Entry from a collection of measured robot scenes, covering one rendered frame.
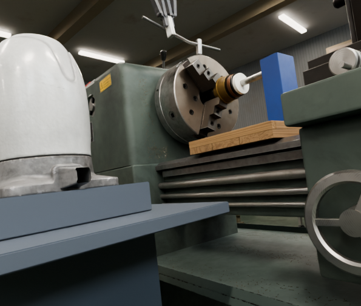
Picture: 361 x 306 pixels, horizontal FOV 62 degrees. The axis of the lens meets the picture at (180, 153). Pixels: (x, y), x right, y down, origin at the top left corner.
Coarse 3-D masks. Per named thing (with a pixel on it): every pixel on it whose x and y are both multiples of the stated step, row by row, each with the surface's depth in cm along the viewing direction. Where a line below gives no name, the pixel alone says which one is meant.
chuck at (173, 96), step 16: (208, 64) 112; (176, 80) 101; (192, 80) 106; (160, 96) 107; (176, 96) 100; (192, 96) 105; (208, 96) 116; (176, 112) 102; (192, 112) 104; (224, 112) 113; (176, 128) 107; (192, 128) 103; (224, 128) 112
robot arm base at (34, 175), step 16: (16, 160) 45; (32, 160) 45; (48, 160) 46; (64, 160) 47; (80, 160) 50; (0, 176) 46; (16, 176) 45; (32, 176) 45; (48, 176) 46; (64, 176) 45; (80, 176) 48; (96, 176) 51; (0, 192) 44; (16, 192) 41; (32, 192) 42; (48, 192) 44
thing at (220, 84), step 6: (222, 78) 100; (228, 78) 98; (216, 84) 100; (222, 84) 99; (228, 84) 97; (216, 90) 100; (222, 90) 99; (228, 90) 98; (234, 90) 97; (216, 96) 103; (222, 96) 100; (228, 96) 99; (234, 96) 99; (240, 96) 99; (228, 102) 103
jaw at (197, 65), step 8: (184, 64) 105; (192, 64) 101; (200, 64) 104; (192, 72) 104; (200, 72) 103; (208, 72) 103; (200, 80) 104; (208, 80) 102; (216, 80) 101; (200, 88) 107; (208, 88) 105
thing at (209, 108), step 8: (208, 104) 105; (216, 104) 102; (224, 104) 102; (208, 112) 104; (216, 112) 102; (208, 120) 102; (216, 120) 104; (200, 128) 104; (208, 128) 103; (200, 136) 107
